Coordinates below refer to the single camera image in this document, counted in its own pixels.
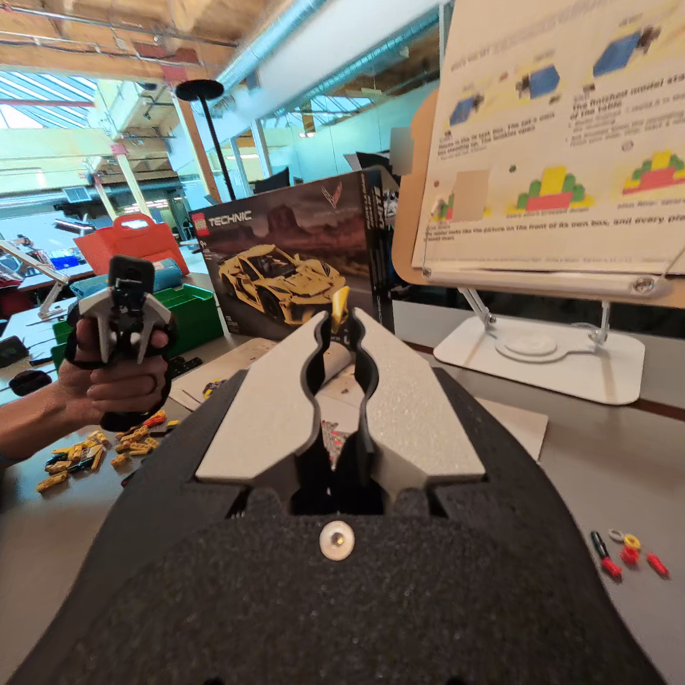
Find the silver ceiling duct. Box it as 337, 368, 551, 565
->
214, 0, 445, 116

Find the black lego connector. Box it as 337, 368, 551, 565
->
113, 291, 148, 343

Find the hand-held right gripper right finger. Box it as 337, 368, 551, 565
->
349, 308, 488, 498

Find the black computer mouse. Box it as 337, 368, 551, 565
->
8, 369, 53, 397

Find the person's left hand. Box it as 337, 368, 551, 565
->
56, 316, 173, 426

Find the lego instruction booklet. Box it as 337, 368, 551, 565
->
171, 337, 549, 462

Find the green plastic bin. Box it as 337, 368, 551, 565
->
51, 284, 224, 370

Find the orange carry bag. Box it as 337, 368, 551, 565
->
74, 214, 191, 276

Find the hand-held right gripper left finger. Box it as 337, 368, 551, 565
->
195, 310, 331, 498

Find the black pole lamp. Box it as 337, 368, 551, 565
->
176, 79, 239, 201

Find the tan document board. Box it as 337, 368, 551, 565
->
393, 0, 685, 310

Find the small red lego cluster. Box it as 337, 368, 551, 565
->
590, 529, 671, 580

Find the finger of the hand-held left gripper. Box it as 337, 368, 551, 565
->
138, 293, 173, 366
78, 291, 116, 364

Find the yellow lego piece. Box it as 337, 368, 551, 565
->
331, 286, 351, 335

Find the white desk lamp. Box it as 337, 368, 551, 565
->
0, 240, 70, 324

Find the blue wrapped roll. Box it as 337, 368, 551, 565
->
70, 258, 185, 298

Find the lego set box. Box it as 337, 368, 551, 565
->
190, 170, 399, 340

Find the heap of yellow lego parts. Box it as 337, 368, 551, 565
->
36, 411, 180, 493

